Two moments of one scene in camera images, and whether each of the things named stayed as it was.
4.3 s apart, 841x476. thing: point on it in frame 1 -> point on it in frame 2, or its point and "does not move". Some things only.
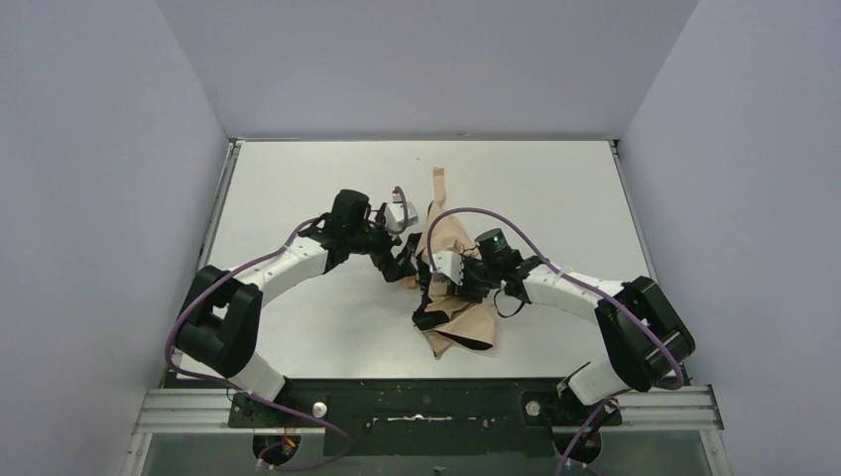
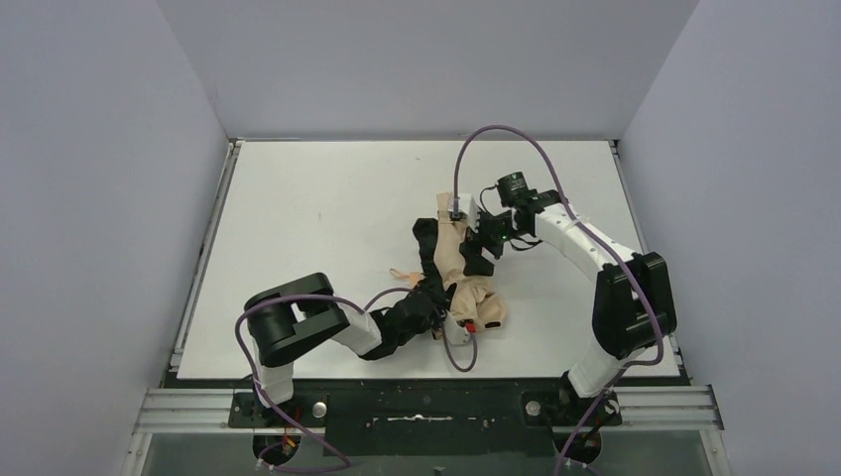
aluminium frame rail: x=188 y=411 does not move
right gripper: x=453 y=289 -> x=478 y=246
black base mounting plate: x=425 y=416 does not move
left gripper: x=397 y=264 -> x=425 y=267
